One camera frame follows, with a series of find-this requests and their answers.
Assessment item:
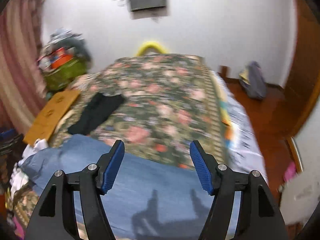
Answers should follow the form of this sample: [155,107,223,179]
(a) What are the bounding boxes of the blue denim jeans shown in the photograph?
[20,135,213,239]

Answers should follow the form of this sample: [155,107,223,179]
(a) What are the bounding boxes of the white patterned bed sheet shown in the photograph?
[211,71,268,181]

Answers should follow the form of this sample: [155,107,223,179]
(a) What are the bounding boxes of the black folded garment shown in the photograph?
[67,93,126,135]

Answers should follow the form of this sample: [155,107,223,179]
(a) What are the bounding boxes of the brown wooden door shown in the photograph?
[284,0,319,137]

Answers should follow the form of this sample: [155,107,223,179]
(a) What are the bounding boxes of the striped pink curtain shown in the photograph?
[1,0,46,133]

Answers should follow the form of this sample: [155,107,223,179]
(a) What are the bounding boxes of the purple grey backpack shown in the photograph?
[239,61,267,100]

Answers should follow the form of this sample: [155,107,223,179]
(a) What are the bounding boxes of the green fabric storage box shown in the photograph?
[43,58,87,92]

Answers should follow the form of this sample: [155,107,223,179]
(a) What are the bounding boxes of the floral bed quilt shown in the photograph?
[7,53,230,230]

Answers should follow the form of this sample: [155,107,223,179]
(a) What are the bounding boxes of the orange box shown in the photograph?
[51,54,73,69]

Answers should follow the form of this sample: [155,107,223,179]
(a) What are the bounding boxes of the grey plush toy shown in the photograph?
[54,37,92,62]

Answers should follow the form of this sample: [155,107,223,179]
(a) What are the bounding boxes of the pile of clothes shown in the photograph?
[49,28,83,43]

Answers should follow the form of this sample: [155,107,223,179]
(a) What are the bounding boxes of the yellow foam bed rail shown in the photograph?
[136,41,168,56]

